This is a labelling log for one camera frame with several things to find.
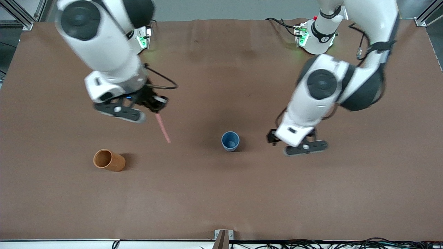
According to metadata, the blue cup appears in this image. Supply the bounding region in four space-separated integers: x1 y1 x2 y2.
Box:
221 131 240 152

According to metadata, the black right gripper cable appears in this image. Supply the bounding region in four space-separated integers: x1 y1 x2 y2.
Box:
144 63 178 90

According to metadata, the black floor cable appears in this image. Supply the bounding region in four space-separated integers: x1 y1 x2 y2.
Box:
346 237 443 249
228 239 346 249

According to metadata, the black arm base cable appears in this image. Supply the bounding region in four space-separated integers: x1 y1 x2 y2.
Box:
266 17 301 37

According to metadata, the brown cylindrical cup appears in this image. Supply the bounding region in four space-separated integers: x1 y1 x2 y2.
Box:
93 149 126 172

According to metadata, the brown table cover sheet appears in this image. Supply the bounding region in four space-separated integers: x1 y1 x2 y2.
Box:
0 18 443 241

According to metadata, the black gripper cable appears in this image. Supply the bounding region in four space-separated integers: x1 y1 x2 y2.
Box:
144 63 178 90
349 23 369 62

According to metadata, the pink straw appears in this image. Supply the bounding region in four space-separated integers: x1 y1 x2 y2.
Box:
155 112 171 143

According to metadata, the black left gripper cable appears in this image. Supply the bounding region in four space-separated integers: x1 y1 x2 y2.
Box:
349 23 369 62

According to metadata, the aluminium frame profile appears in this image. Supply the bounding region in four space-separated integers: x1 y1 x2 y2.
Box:
415 0 443 27
0 0 47 31

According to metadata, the brown camera support post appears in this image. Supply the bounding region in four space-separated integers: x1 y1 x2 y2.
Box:
212 230 229 249

